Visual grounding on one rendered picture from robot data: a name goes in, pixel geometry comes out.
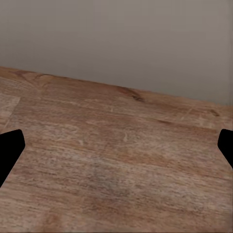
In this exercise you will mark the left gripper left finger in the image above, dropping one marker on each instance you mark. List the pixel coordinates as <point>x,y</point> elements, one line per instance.
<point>11,146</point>

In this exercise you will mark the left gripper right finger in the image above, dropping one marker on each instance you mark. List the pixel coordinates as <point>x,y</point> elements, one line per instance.
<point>225,144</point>

